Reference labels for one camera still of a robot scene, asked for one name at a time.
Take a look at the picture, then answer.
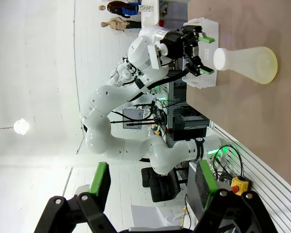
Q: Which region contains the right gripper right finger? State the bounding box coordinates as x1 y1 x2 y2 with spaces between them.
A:
193 160 278 233

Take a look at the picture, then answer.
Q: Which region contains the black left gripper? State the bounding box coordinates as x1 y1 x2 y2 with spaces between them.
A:
160 25 216 78

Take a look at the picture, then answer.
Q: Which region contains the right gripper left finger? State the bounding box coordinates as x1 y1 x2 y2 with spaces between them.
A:
33 162 117 233

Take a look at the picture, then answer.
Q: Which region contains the white flask stopper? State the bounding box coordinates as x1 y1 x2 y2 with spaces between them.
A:
213 48 231 71

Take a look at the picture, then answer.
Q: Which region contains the white perforated plastic basket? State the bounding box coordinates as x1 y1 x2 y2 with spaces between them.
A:
181 17 220 88

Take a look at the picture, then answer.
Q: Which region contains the yellow emergency stop button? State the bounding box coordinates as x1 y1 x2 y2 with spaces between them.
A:
231 176 250 195

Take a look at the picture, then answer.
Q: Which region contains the translucent plastic conical flask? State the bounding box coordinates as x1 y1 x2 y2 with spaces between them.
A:
226 46 279 85

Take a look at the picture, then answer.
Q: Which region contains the grey metal rack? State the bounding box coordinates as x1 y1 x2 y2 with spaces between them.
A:
168 81 189 115

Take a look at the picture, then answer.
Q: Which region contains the black control box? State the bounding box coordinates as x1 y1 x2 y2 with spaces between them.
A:
172 114 208 141

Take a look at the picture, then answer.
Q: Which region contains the white panel with marker print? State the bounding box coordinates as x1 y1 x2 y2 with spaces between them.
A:
138 0 161 26

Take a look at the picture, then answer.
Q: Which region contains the grey computer monitor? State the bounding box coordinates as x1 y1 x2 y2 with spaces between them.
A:
123 108 144 129

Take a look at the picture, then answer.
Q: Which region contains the person in blue top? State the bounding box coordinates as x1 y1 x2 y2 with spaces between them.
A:
108 0 143 19

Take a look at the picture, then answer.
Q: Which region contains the person in tan top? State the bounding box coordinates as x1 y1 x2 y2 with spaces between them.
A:
101 17 143 32

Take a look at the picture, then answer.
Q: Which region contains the round ceiling lamp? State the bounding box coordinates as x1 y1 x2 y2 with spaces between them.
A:
13 118 30 134

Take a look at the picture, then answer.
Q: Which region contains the black looped cable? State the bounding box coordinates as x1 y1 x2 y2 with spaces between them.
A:
214 144 244 179

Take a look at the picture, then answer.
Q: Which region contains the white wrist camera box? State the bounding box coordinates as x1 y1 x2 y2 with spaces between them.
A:
147 43 162 70

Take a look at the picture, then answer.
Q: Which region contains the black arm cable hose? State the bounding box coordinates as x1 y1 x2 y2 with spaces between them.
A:
125 69 192 107

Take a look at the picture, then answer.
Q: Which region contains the ribbed aluminium table frame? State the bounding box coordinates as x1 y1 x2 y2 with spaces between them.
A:
210 120 291 219

